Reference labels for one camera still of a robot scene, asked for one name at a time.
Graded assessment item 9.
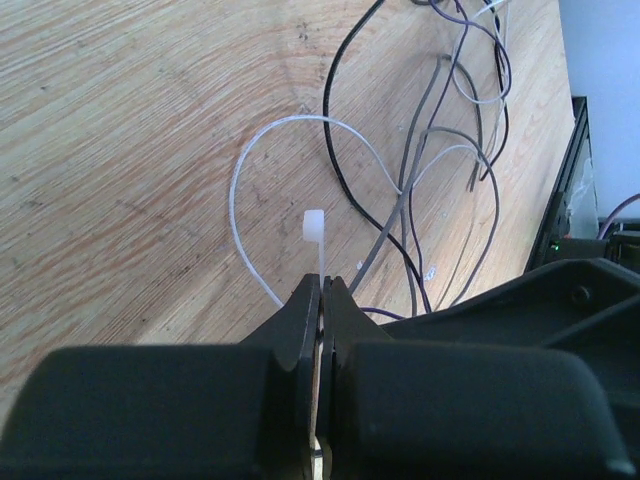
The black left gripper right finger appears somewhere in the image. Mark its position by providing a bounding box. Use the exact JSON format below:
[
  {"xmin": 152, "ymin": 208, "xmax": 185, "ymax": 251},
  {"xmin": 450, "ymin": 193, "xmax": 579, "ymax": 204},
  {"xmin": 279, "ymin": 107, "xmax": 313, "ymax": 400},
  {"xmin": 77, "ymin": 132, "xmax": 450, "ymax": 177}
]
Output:
[{"xmin": 323, "ymin": 277, "xmax": 391, "ymax": 368}]

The white wire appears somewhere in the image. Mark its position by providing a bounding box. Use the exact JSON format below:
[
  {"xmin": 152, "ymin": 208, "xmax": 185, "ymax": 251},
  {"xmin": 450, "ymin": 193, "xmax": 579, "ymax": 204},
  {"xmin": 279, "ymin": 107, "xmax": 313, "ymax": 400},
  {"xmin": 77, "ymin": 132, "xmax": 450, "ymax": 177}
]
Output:
[{"xmin": 228, "ymin": 114, "xmax": 481, "ymax": 308}]

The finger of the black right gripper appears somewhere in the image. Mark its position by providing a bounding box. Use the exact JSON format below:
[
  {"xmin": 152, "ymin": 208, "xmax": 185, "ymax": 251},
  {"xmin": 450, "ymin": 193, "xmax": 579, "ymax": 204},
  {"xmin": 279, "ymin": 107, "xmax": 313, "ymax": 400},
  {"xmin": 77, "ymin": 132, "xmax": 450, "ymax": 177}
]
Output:
[{"xmin": 382, "ymin": 259, "xmax": 639, "ymax": 350}]

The white zip tie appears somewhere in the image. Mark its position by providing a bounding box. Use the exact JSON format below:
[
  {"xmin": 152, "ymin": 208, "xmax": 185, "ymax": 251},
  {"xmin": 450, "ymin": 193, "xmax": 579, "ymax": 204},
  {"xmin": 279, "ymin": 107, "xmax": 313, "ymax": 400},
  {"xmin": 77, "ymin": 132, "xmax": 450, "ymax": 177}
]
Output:
[{"xmin": 302, "ymin": 209, "xmax": 326, "ymax": 280}]

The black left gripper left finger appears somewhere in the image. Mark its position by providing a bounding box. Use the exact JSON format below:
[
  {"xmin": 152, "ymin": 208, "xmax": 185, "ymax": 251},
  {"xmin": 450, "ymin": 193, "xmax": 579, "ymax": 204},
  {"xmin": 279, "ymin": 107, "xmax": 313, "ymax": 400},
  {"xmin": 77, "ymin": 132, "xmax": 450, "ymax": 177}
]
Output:
[{"xmin": 239, "ymin": 274, "xmax": 322, "ymax": 371}]

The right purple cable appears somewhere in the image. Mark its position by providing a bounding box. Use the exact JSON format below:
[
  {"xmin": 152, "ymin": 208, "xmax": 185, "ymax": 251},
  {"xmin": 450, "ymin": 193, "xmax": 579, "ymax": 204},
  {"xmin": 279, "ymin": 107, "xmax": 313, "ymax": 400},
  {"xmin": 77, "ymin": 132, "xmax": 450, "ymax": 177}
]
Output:
[{"xmin": 597, "ymin": 193, "xmax": 640, "ymax": 241}]

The grey wire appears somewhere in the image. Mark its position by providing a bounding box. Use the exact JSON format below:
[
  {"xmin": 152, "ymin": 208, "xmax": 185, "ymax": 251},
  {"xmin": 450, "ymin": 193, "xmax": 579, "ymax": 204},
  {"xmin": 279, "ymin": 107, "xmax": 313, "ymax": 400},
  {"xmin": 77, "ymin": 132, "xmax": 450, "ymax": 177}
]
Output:
[{"xmin": 449, "ymin": 0, "xmax": 511, "ymax": 151}]

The purple wire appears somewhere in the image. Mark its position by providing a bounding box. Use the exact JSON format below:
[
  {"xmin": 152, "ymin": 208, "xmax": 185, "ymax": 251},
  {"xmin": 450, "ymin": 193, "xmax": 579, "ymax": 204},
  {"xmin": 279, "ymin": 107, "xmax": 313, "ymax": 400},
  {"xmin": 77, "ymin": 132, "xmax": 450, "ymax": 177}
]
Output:
[{"xmin": 359, "ymin": 0, "xmax": 513, "ymax": 321}]

